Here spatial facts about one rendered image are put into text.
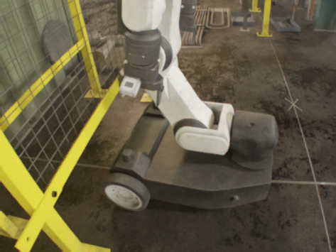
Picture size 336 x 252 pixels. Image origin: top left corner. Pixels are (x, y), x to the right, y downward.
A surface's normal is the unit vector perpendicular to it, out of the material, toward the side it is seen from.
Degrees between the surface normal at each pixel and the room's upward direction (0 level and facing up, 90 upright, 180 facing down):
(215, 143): 90
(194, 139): 90
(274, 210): 0
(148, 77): 90
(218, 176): 0
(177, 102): 90
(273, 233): 0
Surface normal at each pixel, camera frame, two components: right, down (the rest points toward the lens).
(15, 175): 0.98, 0.06
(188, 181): -0.09, -0.76
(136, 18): -0.29, 0.64
